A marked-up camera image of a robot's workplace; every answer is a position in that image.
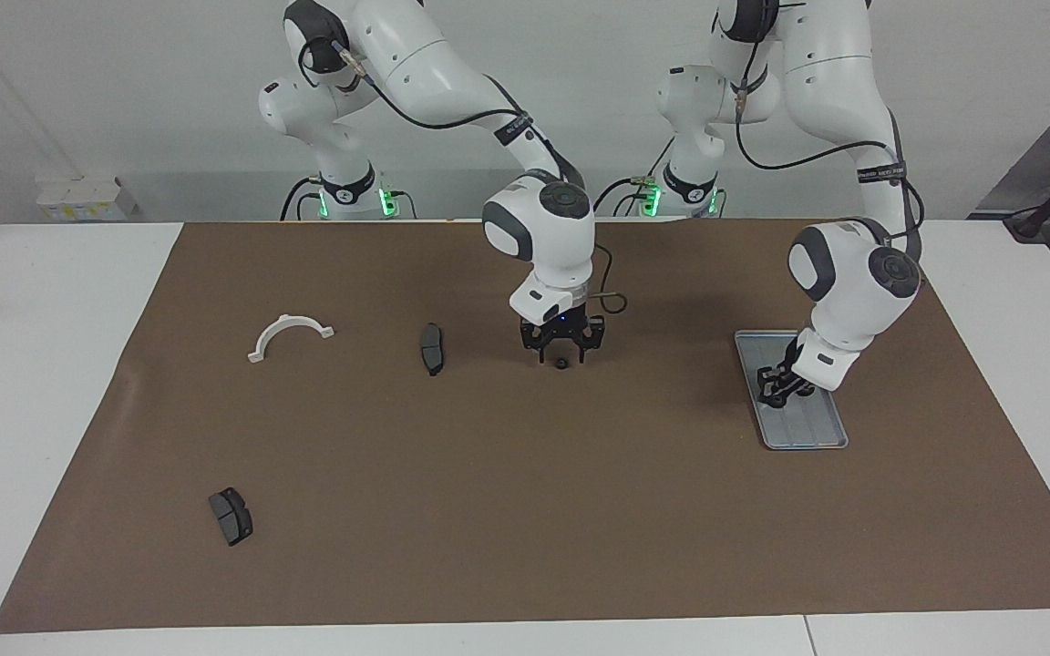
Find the silver metal tray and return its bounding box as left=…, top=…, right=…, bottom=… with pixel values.
left=733, top=330, right=849, bottom=451

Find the slim dark brake pad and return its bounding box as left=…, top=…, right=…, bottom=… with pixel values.
left=419, top=323, right=446, bottom=377

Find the brown table mat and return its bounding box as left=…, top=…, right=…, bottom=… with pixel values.
left=0, top=217, right=1050, bottom=634

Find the wide dark brake pad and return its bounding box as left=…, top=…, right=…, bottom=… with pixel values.
left=208, top=487, right=254, bottom=548

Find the black left base cable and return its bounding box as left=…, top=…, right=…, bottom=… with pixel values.
left=590, top=137, right=676, bottom=218

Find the black base cable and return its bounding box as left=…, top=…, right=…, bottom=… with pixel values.
left=590, top=137, right=676, bottom=218
left=280, top=176, right=327, bottom=221

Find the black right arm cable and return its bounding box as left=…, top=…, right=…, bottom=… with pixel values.
left=300, top=35, right=628, bottom=316

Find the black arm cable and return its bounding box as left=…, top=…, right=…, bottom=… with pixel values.
left=300, top=35, right=628, bottom=316
left=729, top=0, right=927, bottom=265

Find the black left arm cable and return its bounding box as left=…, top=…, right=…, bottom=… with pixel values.
left=729, top=0, right=927, bottom=265

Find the white semicircular plastic bracket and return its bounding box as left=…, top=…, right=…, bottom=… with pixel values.
left=247, top=313, right=335, bottom=364

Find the black right base cable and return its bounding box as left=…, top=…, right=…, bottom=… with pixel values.
left=280, top=176, right=327, bottom=221

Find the white wall socket box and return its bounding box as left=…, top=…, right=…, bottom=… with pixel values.
left=36, top=177, right=139, bottom=221

